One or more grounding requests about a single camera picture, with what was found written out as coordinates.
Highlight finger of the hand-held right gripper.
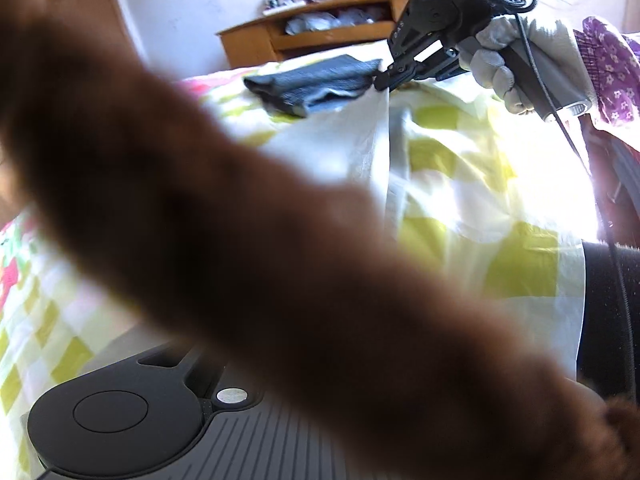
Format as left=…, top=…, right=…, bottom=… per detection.
left=372, top=42, right=458, bottom=92
left=433, top=59, right=474, bottom=84

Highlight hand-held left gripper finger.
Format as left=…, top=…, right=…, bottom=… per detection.
left=137, top=342, right=263, bottom=412

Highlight white pants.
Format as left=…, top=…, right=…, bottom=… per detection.
left=260, top=80, right=401, bottom=231

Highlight person's right forearm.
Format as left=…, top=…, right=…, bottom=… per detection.
left=572, top=15, right=640, bottom=133

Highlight person's right hand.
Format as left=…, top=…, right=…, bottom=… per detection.
left=457, top=12, right=599, bottom=116

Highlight folded blue jeans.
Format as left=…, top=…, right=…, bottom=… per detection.
left=243, top=54, right=383, bottom=120

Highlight grey cloth bundle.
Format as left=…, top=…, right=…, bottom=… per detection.
left=285, top=5, right=377, bottom=37

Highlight checkered printed bedsheet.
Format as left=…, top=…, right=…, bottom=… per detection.
left=0, top=40, right=601, bottom=461

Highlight brown fuzzy cloth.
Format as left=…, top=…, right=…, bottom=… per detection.
left=0, top=0, right=640, bottom=480

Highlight wooden desk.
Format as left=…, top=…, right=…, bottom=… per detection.
left=216, top=0, right=417, bottom=68

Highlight person's dark red jacket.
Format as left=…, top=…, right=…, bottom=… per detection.
left=582, top=112, right=640, bottom=251

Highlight person's black trousers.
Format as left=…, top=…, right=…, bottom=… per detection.
left=575, top=239, right=640, bottom=403

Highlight black cable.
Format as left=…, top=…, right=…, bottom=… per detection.
left=457, top=0, right=633, bottom=391

